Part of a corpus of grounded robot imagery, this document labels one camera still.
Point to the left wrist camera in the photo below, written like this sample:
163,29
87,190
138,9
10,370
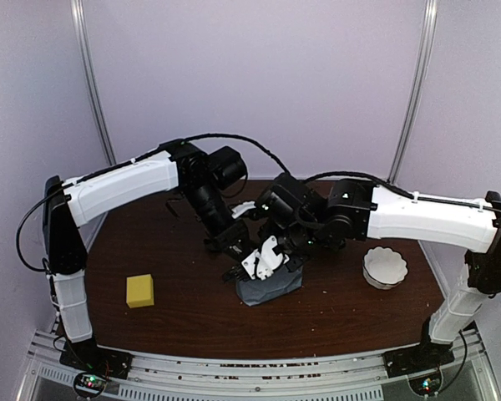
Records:
240,209

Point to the white scalloped bowl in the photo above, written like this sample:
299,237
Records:
384,268

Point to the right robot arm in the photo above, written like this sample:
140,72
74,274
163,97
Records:
361,207

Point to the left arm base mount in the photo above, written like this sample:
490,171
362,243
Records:
88,356

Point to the grey drawstring pouch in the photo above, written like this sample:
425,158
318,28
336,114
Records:
256,292

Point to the yellow sponge block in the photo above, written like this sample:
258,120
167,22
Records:
140,291

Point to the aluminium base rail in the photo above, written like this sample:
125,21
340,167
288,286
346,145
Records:
355,376

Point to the aluminium corner post right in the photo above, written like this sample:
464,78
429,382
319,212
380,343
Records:
424,53

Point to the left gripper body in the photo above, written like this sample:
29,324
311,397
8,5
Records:
220,240

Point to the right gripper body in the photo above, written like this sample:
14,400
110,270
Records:
302,239

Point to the aluminium corner post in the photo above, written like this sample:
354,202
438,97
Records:
424,53
81,31

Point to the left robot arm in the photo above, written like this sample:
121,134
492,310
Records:
176,165

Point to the aluminium corner post left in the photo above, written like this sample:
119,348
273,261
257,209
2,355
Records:
81,31

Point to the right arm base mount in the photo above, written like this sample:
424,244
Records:
417,358

